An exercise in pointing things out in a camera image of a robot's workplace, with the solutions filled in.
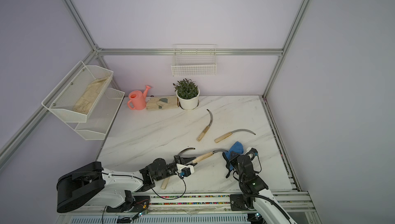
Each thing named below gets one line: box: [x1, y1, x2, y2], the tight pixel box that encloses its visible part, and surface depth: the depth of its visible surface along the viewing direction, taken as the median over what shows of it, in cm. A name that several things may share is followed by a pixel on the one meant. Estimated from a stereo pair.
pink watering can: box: [127, 85, 152, 111], surface depth 110 cm
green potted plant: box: [172, 78, 199, 100], surface depth 103 cm
